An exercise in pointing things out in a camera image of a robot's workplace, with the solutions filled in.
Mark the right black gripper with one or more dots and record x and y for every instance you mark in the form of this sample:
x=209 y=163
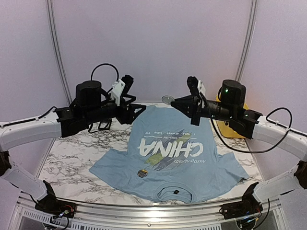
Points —
x=187 y=106

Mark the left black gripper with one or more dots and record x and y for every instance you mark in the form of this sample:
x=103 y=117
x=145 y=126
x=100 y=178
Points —
x=124 y=119

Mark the black brooch box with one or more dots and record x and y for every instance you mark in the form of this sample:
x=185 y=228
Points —
x=104 y=125

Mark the light blue printed t-shirt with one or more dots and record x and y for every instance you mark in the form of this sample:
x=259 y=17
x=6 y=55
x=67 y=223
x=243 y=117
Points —
x=181 y=159

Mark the white round brooch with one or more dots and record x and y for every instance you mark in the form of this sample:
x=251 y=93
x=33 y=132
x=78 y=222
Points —
x=142 y=173

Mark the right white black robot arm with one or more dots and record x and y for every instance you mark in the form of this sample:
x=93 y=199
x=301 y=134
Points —
x=250 y=124

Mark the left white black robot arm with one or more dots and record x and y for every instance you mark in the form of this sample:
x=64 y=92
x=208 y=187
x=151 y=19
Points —
x=91 y=105

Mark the yellow plastic basket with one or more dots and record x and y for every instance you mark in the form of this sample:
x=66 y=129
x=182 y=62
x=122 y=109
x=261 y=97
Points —
x=221 y=115

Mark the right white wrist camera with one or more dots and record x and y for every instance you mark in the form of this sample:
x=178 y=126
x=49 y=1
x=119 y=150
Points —
x=196 y=87

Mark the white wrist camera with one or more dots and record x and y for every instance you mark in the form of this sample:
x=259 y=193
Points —
x=121 y=87
x=196 y=87

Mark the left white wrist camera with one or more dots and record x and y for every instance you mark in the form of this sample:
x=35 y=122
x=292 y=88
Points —
x=121 y=87

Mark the right aluminium wall post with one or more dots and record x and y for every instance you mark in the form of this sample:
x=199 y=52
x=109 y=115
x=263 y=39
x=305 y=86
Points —
x=248 y=40

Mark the aluminium wall post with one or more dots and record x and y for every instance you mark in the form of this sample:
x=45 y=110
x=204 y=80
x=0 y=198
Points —
x=248 y=40
x=56 y=49

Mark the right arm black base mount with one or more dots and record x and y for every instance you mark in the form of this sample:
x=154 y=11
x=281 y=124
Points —
x=247 y=206

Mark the left aluminium wall post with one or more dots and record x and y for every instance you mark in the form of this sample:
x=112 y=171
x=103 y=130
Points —
x=56 y=49

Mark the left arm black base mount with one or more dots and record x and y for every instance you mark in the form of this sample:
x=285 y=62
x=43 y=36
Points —
x=52 y=205

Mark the aluminium front frame rail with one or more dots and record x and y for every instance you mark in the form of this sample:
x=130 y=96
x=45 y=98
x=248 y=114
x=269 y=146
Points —
x=94 y=216

